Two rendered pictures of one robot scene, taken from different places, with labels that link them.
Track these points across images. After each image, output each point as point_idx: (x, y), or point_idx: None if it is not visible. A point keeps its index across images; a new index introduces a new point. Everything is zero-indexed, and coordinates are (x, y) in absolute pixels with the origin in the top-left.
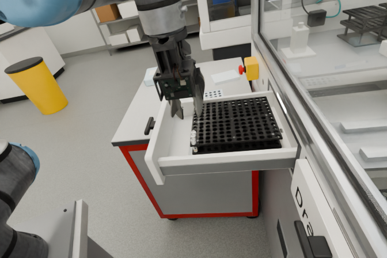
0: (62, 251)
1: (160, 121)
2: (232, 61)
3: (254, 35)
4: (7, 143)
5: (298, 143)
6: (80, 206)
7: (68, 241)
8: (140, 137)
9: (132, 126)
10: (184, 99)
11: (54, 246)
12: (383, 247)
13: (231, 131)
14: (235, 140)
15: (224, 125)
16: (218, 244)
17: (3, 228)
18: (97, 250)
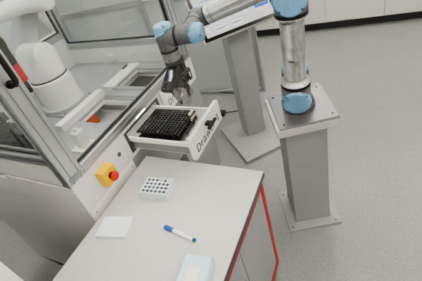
0: (275, 110)
1: (203, 116)
2: (73, 270)
3: (82, 162)
4: (282, 85)
5: (155, 99)
6: (275, 128)
7: (274, 113)
8: (234, 168)
9: (240, 184)
10: (178, 206)
11: (281, 111)
12: None
13: (171, 114)
14: (173, 110)
15: (172, 118)
16: None
17: None
18: (286, 151)
